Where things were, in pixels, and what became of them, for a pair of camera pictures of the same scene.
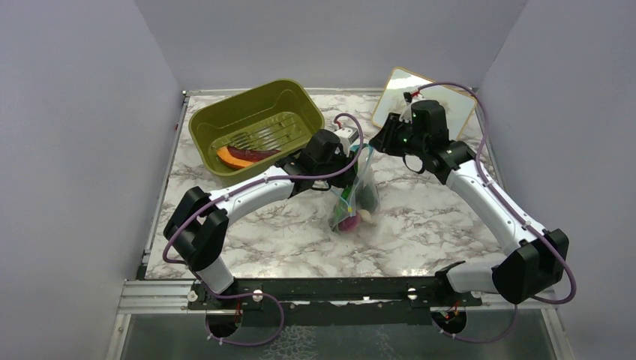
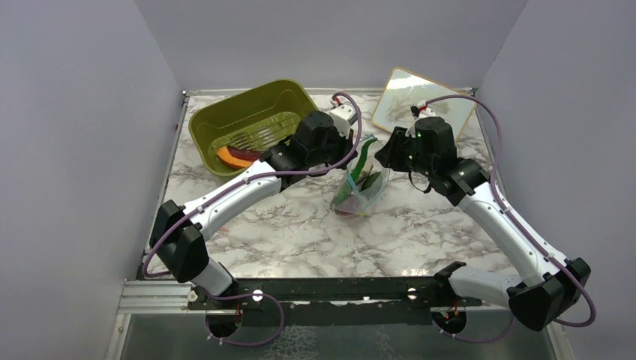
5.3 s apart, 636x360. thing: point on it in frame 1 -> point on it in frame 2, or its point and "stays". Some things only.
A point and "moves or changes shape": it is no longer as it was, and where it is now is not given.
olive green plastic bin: [243, 133] stays
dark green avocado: [365, 199] -> [369, 181]
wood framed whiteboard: [460, 107] stays
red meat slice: [250, 154] stays
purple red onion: [350, 223] -> [353, 205]
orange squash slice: [231, 160] stays
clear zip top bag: [358, 202] moves or changes shape
